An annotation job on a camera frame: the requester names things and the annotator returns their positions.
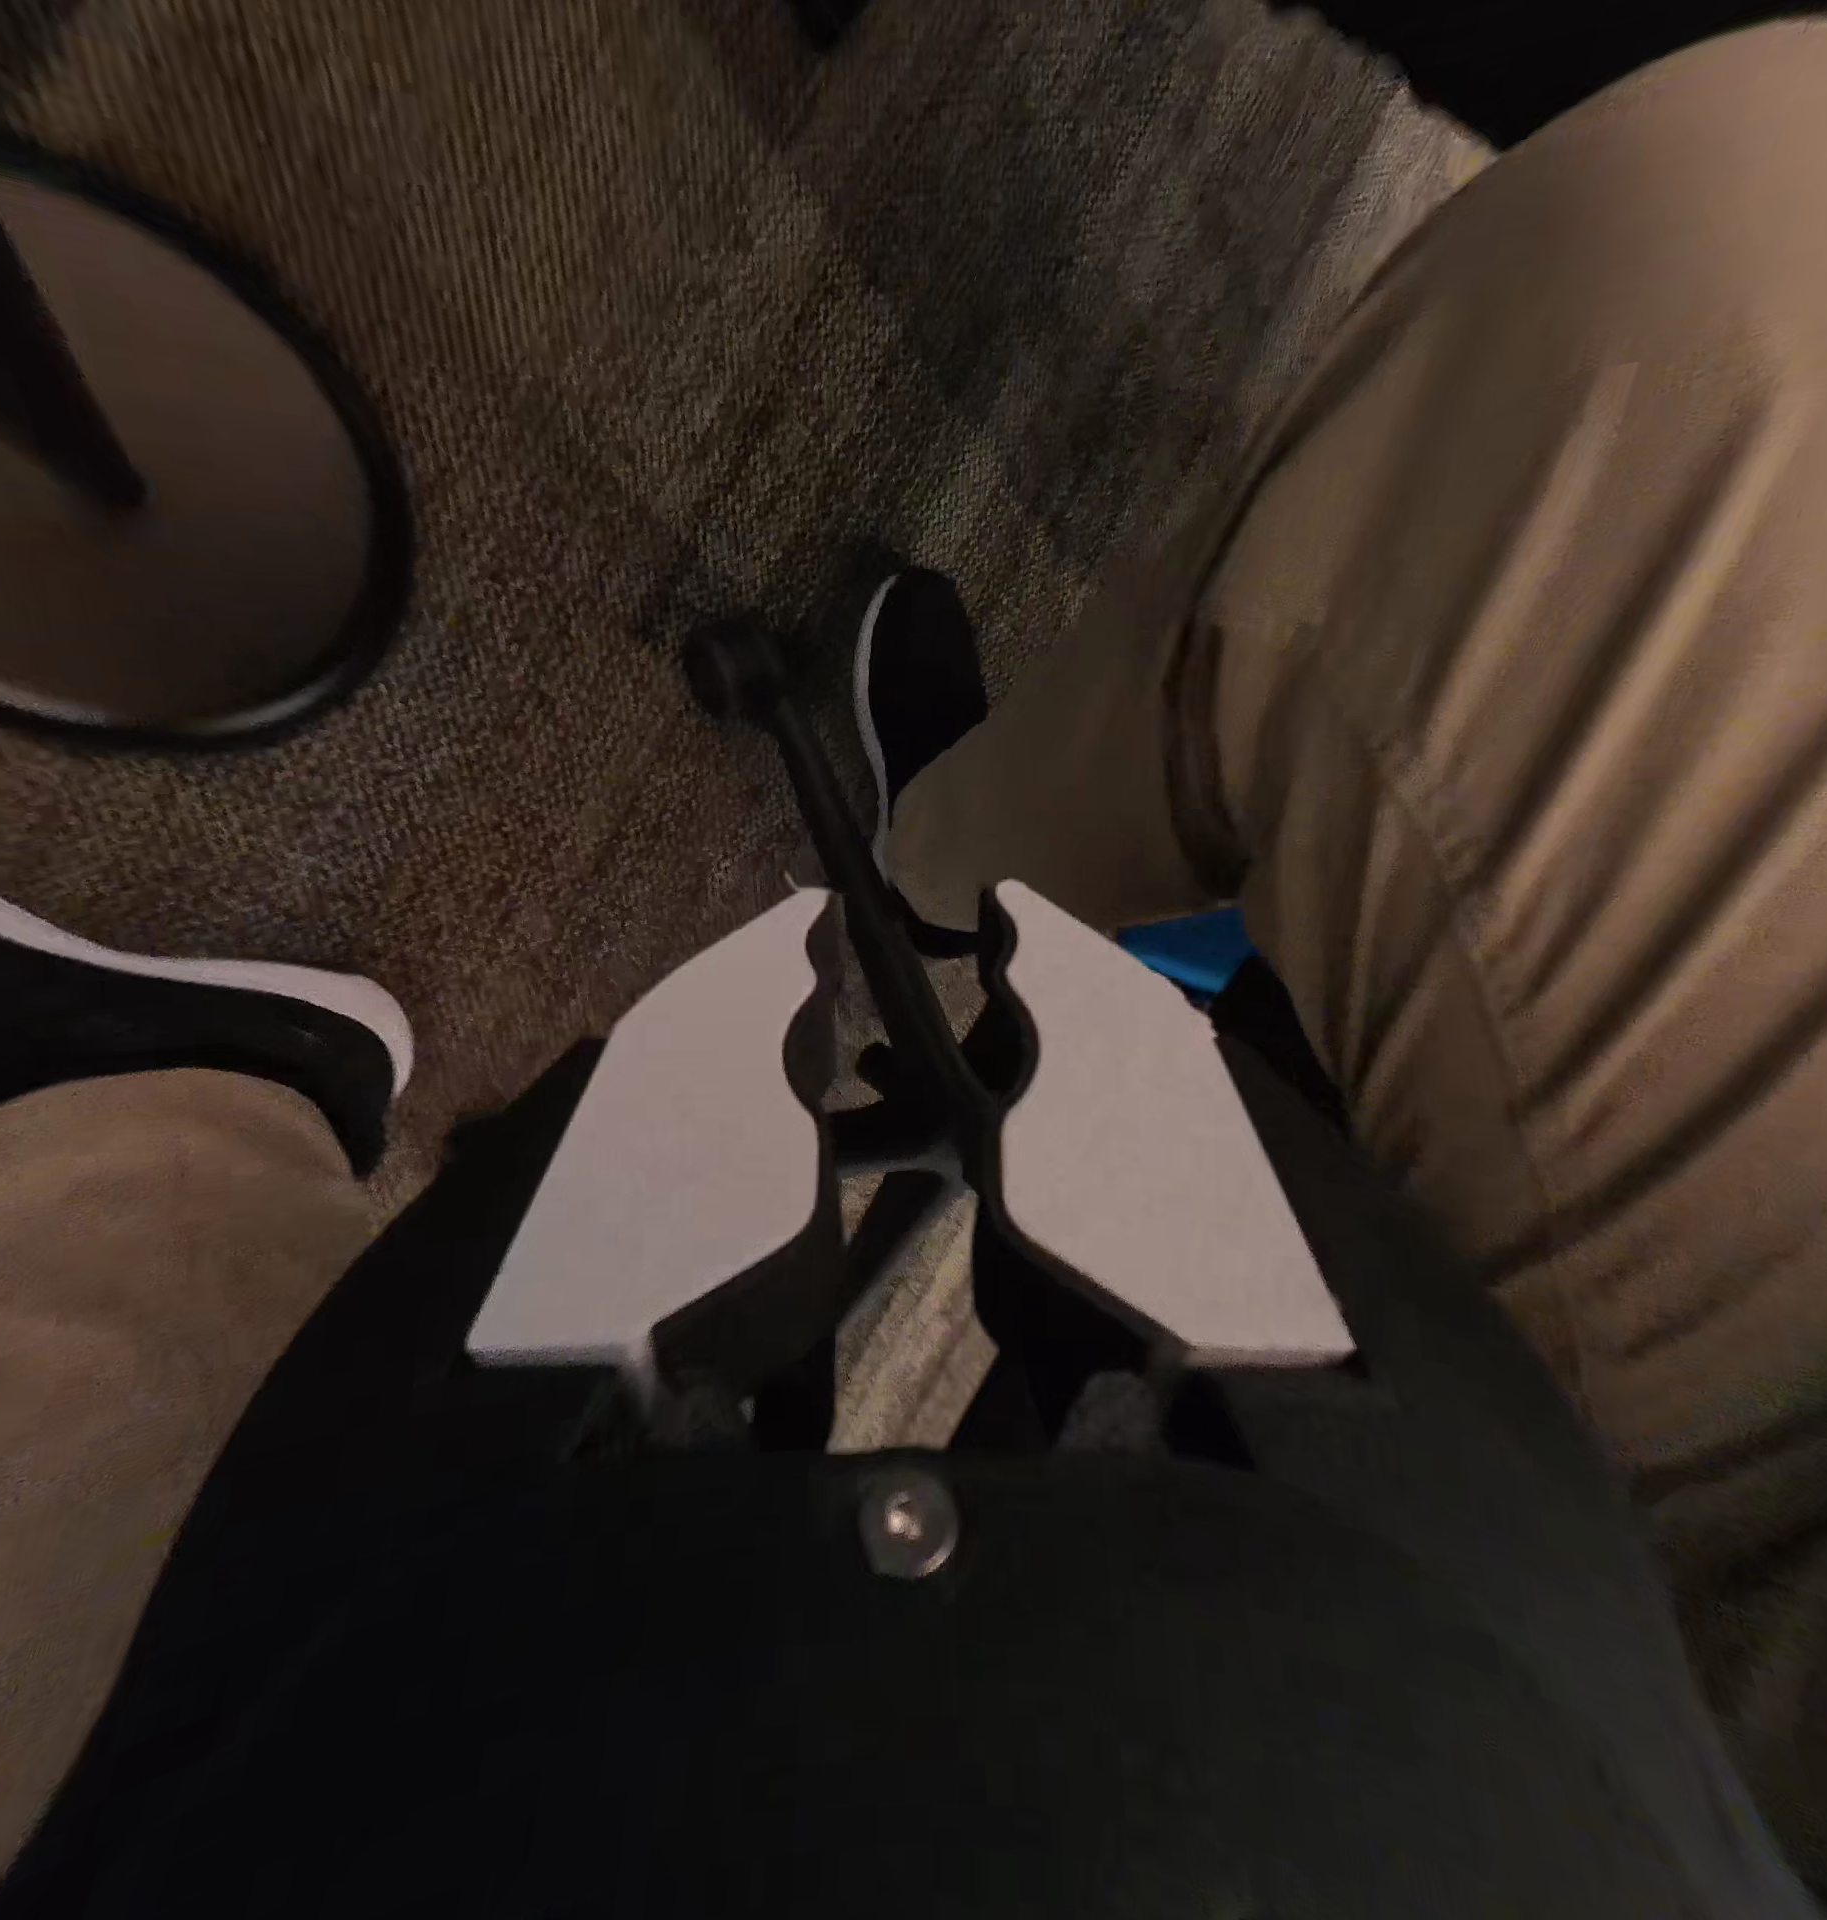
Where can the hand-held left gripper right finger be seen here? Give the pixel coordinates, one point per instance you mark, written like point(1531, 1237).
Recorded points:
point(1153, 1187)

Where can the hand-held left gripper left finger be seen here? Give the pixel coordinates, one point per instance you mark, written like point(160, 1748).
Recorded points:
point(659, 1187)

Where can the blue object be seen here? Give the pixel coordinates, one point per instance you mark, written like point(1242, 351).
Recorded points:
point(1186, 949)

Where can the black rod with round end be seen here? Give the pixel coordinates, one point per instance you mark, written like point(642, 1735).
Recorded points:
point(822, 796)

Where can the black shoe white sole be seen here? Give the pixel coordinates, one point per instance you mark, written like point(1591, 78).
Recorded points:
point(928, 675)
point(179, 1014)

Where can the person's left leg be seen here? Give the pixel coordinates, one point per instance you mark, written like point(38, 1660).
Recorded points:
point(120, 1351)

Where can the person's leg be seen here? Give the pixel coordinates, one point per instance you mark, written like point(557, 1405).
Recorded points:
point(1528, 750)
point(120, 1351)

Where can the person's right leg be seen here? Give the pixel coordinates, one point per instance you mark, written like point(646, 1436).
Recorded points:
point(1528, 750)

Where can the round stand base black rim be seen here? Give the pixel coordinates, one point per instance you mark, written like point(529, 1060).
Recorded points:
point(179, 494)

